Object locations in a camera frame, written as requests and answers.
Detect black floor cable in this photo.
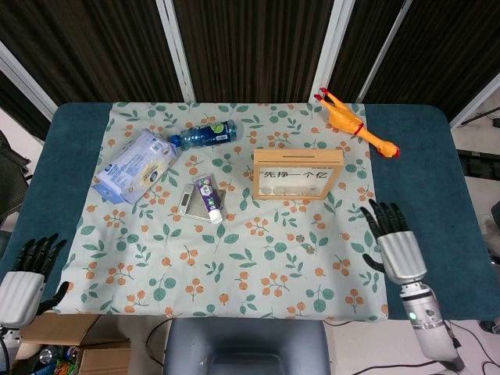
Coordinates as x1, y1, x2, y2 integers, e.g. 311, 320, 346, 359
147, 320, 170, 366

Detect small cardboard box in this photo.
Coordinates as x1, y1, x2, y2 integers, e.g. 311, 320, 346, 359
80, 347, 132, 375

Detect blue tissue pack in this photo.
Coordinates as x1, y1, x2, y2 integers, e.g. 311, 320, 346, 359
91, 127, 183, 205

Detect black stand on floor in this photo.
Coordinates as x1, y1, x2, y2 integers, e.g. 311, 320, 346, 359
460, 111, 500, 127

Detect black case on floor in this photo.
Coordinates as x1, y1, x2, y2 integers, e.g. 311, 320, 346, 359
456, 148, 500, 177

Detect colourful snack packets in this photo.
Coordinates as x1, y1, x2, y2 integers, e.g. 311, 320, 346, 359
38, 345, 83, 375

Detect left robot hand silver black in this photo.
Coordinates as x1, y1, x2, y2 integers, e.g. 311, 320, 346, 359
0, 233, 73, 327

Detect yellow rubber chicken toy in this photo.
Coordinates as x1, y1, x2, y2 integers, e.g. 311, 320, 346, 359
315, 87, 402, 159

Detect purple toothpaste tube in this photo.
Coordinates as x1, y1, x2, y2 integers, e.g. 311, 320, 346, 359
194, 175, 224, 224

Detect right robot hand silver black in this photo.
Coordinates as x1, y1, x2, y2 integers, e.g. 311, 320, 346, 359
359, 201, 427, 283

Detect row of grey round pieces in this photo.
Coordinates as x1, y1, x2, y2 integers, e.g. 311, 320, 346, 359
261, 186, 316, 195

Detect teal table cover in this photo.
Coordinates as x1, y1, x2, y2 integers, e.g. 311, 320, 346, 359
11, 102, 494, 321

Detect large cardboard box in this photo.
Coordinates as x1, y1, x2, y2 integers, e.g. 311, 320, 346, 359
19, 312, 132, 348

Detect grey blue chair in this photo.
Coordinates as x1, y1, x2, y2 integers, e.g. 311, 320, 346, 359
162, 318, 332, 375

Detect wooden frame money box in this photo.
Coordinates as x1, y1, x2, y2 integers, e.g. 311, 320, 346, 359
252, 148, 345, 201

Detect dark folding screen partition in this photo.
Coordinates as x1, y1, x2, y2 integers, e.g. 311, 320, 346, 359
0, 0, 500, 138

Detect silver pocket scale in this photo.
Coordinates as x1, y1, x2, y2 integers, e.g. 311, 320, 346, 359
177, 184, 227, 222

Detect blue plastic water bottle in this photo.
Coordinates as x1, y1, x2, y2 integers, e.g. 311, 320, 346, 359
168, 120, 238, 150

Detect black mesh office chair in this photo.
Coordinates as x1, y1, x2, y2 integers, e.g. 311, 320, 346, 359
0, 130, 32, 226

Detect floral patterned tablecloth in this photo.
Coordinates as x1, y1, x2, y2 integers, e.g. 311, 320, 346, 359
52, 102, 390, 321

